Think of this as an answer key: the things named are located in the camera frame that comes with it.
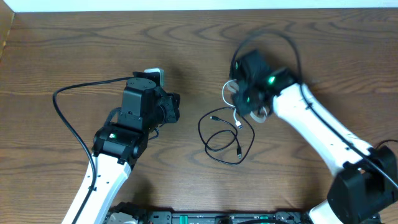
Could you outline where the white USB cable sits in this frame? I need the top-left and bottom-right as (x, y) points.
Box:
(221, 79), (269, 130)

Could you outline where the black USB cable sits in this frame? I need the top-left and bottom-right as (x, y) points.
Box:
(198, 106), (256, 166)

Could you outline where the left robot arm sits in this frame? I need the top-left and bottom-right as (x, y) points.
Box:
(63, 77), (180, 223)

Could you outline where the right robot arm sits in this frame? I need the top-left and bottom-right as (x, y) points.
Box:
(229, 50), (397, 223)

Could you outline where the right camera black cable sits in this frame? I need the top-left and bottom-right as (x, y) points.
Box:
(231, 29), (398, 190)

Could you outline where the camera black cable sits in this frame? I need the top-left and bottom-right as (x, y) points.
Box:
(52, 77), (134, 224)
(231, 29), (398, 190)

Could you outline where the left camera black cable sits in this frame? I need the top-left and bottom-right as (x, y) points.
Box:
(52, 77), (134, 224)

